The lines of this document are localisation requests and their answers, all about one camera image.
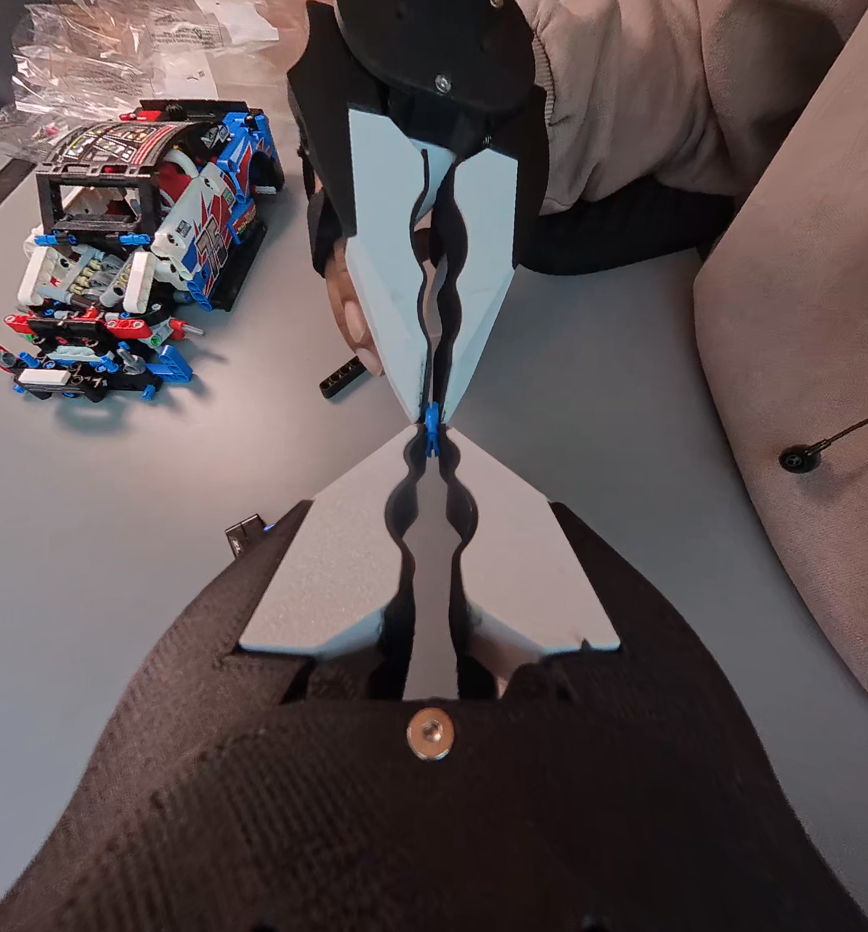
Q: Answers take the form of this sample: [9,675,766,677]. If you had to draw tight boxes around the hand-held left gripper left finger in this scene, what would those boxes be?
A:
[237,424,426,682]

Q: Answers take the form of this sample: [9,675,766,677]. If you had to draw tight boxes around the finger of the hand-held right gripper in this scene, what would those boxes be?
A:
[347,108,454,425]
[434,140,519,423]

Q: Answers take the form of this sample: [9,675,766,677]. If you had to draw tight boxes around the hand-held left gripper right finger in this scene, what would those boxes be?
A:
[440,427,623,687]

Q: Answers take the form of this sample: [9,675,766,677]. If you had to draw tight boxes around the black Lego beam subassembly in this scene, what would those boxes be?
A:
[224,513,275,560]

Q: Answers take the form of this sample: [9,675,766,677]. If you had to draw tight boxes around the black five hole beam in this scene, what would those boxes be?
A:
[319,357,369,399]

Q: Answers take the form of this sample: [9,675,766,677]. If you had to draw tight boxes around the person's right forearm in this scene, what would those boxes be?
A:
[529,0,868,216]

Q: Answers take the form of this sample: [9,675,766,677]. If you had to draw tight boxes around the grey desk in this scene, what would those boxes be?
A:
[0,44,868,932]

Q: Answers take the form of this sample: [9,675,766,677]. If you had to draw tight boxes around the person's right hand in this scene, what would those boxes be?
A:
[323,244,385,376]

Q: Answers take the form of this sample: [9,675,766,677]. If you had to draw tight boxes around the partly built toy brick car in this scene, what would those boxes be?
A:
[0,102,285,405]

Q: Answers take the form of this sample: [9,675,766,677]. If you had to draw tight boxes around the clear plastic parts bag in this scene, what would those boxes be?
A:
[0,0,282,147]

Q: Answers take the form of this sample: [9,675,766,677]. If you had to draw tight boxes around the black sweatshirt drawstring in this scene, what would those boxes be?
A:
[778,404,868,474]

